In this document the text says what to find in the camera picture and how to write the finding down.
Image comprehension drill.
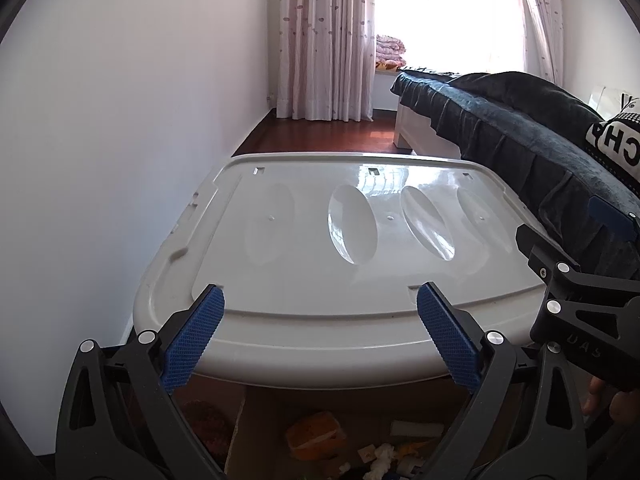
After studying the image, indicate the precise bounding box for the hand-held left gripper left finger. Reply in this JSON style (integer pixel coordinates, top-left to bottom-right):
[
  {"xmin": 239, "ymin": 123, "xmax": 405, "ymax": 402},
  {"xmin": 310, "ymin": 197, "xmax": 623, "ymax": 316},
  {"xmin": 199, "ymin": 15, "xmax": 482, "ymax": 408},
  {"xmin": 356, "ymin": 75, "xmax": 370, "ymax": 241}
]
[{"xmin": 55, "ymin": 284, "xmax": 226, "ymax": 480}]

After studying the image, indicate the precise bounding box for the person's right hand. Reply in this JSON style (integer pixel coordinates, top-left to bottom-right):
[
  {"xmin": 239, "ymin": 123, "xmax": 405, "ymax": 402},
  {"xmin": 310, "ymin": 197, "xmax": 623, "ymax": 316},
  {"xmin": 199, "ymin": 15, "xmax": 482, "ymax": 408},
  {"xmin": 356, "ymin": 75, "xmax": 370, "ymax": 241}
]
[{"xmin": 584, "ymin": 376, "xmax": 640, "ymax": 428}]

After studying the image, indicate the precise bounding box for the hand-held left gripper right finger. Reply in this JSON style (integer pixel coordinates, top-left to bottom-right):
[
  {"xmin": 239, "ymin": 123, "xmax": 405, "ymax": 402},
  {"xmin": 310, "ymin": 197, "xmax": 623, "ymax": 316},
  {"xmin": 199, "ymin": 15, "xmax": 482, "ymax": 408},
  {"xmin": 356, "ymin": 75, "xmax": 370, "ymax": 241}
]
[{"xmin": 416, "ymin": 281, "xmax": 587, "ymax": 480}]

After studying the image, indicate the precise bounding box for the white plastic bin lid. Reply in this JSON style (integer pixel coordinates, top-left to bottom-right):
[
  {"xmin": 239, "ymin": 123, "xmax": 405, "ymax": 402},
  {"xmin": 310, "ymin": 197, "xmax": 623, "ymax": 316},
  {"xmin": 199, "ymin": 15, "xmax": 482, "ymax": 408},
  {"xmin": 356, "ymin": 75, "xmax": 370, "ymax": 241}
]
[{"xmin": 132, "ymin": 151, "xmax": 553, "ymax": 390}]

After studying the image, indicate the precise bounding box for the cardboard box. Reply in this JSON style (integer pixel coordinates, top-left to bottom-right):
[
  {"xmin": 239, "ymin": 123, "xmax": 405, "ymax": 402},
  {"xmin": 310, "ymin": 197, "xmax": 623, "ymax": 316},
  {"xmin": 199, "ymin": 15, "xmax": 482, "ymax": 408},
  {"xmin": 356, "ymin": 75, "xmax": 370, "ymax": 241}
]
[{"xmin": 170, "ymin": 375, "xmax": 501, "ymax": 480}]

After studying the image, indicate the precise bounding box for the white bed frame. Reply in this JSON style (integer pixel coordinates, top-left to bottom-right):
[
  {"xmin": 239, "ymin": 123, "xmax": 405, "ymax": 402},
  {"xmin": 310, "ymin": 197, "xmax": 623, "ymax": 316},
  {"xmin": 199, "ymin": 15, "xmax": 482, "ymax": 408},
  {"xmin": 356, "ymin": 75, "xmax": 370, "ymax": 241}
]
[{"xmin": 394, "ymin": 105, "xmax": 461, "ymax": 154}]

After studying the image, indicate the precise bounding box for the pink patterned curtain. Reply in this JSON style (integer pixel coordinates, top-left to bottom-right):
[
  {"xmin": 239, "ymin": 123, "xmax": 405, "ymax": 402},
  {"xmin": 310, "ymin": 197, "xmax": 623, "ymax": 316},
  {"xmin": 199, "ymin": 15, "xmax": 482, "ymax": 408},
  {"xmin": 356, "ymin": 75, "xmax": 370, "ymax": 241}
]
[
  {"xmin": 520, "ymin": 0, "xmax": 564, "ymax": 84},
  {"xmin": 276, "ymin": 0, "xmax": 376, "ymax": 122}
]

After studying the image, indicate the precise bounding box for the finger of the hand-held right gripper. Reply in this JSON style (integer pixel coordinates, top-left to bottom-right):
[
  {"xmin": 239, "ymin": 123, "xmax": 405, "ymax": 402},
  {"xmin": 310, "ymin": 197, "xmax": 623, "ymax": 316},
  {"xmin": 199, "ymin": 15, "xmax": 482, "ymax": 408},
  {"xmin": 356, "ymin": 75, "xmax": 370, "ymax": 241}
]
[
  {"xmin": 588, "ymin": 195, "xmax": 640, "ymax": 242},
  {"xmin": 515, "ymin": 224, "xmax": 583, "ymax": 291}
]

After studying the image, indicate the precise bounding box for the stack of folded pink quilts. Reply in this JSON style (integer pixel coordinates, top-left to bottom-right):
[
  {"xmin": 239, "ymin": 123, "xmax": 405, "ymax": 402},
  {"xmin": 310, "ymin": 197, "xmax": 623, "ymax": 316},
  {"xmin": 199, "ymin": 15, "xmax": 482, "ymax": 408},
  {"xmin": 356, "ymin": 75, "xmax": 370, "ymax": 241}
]
[{"xmin": 375, "ymin": 35, "xmax": 409, "ymax": 69}]

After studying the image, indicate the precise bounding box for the orange sock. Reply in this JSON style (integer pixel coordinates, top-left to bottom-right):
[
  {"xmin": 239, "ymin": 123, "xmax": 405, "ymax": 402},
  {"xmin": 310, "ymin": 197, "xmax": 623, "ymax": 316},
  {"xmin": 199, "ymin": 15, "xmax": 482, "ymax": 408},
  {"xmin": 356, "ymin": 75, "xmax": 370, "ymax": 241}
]
[{"xmin": 285, "ymin": 411, "xmax": 349, "ymax": 461}]

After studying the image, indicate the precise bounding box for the bed with dark blanket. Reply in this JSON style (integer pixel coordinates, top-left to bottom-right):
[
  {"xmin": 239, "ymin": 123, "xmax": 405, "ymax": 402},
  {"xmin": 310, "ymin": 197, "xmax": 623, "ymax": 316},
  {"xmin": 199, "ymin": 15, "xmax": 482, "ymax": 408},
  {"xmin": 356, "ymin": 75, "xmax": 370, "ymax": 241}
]
[{"xmin": 390, "ymin": 71, "xmax": 640, "ymax": 281}]

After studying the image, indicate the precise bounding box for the black and white printed pillow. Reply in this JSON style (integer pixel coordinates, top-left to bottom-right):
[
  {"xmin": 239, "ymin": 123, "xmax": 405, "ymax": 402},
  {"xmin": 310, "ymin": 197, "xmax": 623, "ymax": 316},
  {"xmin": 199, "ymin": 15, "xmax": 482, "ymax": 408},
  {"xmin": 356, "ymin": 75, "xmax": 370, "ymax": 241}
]
[{"xmin": 584, "ymin": 108, "xmax": 640, "ymax": 187}]

